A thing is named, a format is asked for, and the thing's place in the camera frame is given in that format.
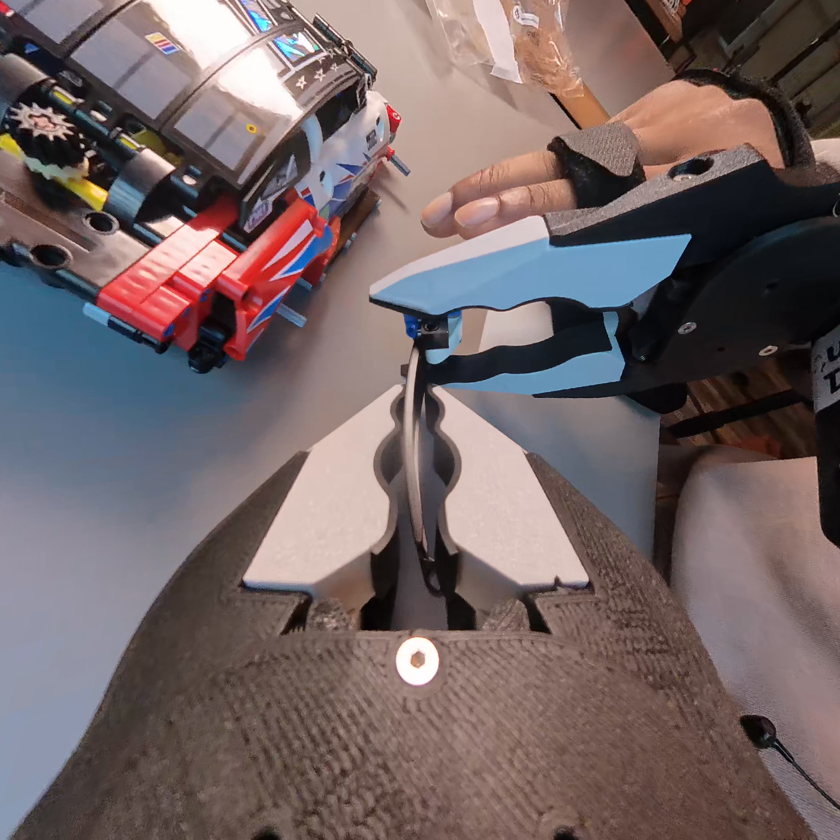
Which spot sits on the person's right hand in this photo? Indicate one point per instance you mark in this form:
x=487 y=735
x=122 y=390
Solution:
x=682 y=124

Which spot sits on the red white lego race car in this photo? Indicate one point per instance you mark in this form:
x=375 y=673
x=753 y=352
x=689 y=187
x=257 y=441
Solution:
x=197 y=275

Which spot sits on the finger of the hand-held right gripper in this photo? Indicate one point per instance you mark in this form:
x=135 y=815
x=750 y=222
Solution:
x=558 y=380
x=492 y=275

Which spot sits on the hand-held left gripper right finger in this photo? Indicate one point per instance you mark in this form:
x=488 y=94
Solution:
x=505 y=518

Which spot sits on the person's beige sweatshirt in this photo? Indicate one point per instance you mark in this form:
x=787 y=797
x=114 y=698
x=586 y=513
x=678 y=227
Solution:
x=754 y=590

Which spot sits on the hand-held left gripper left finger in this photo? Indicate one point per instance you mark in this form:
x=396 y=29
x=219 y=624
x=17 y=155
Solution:
x=321 y=518

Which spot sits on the black curved lego panel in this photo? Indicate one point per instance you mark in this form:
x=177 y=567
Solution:
x=433 y=333

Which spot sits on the crumpled clear plastic bags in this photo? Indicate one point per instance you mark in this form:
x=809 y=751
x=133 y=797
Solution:
x=525 y=39

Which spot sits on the black clip microphone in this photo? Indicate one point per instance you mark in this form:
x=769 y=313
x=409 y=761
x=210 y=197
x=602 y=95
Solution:
x=758 y=730

